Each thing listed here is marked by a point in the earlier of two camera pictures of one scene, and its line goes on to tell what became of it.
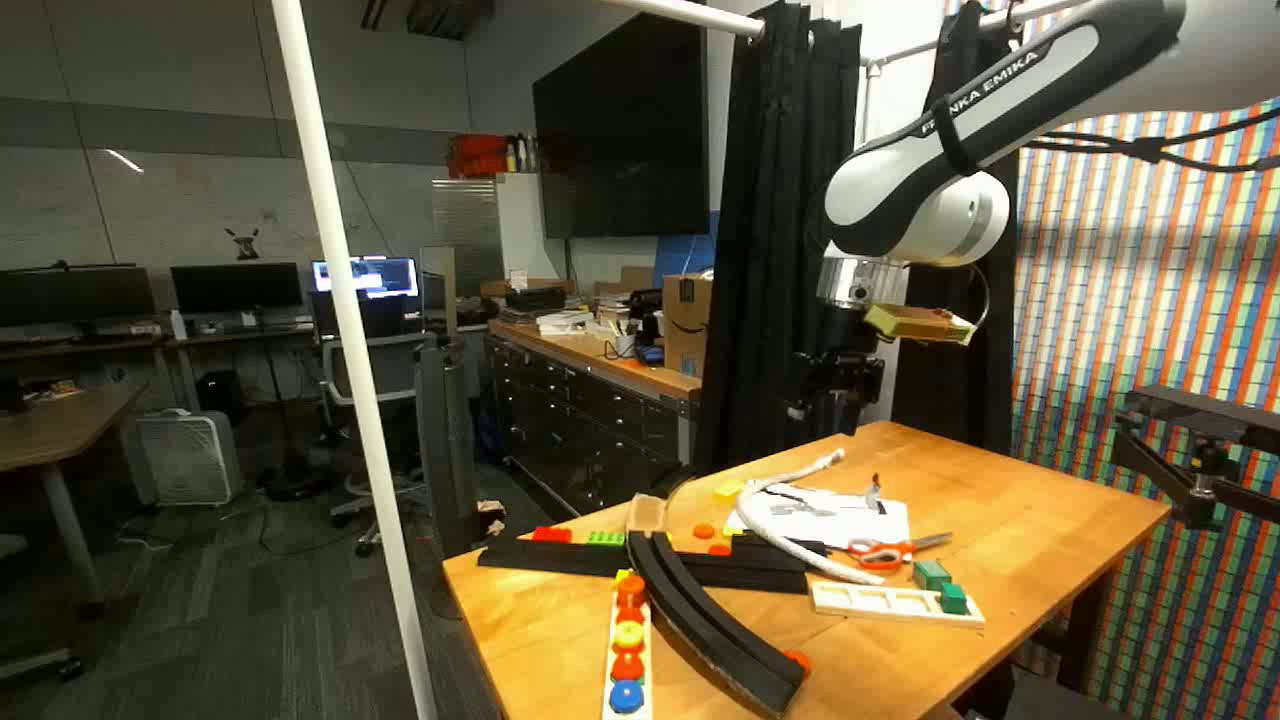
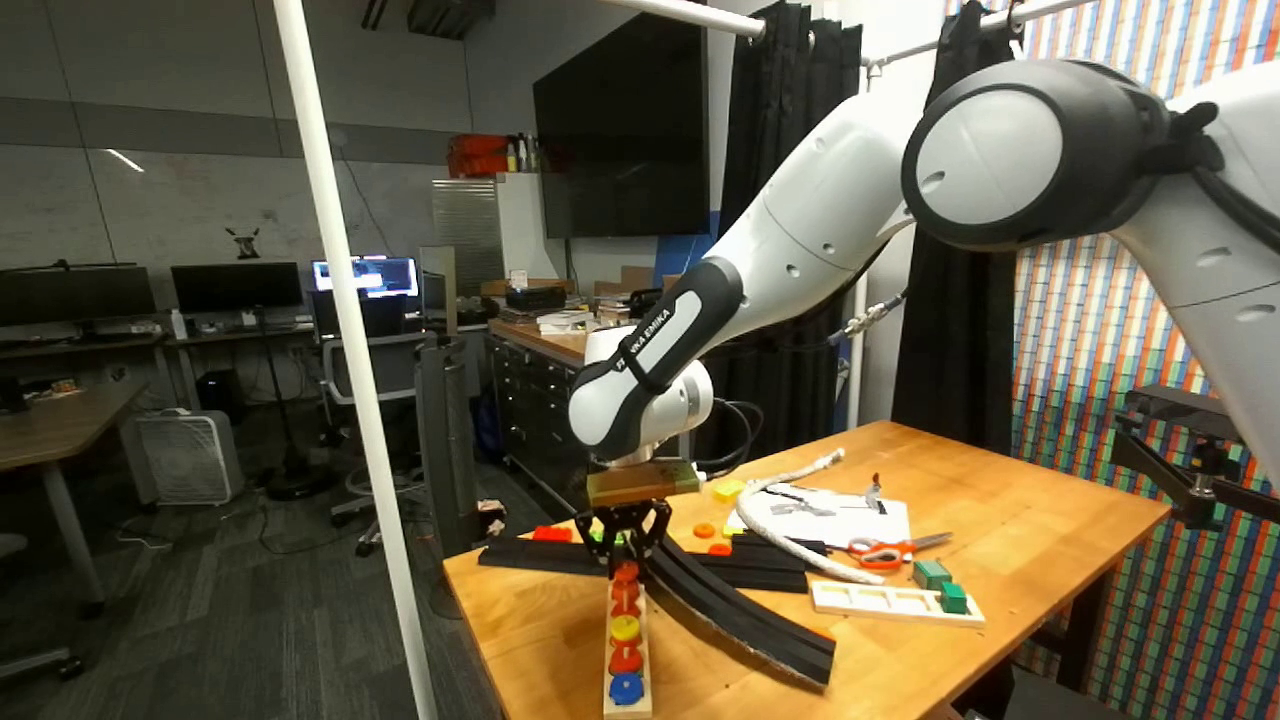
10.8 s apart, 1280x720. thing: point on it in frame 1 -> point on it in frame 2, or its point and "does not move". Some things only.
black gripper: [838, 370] -> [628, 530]
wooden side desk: [52, 422] does not move
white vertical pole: [353, 362] does not move
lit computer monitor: [374, 277] does not move
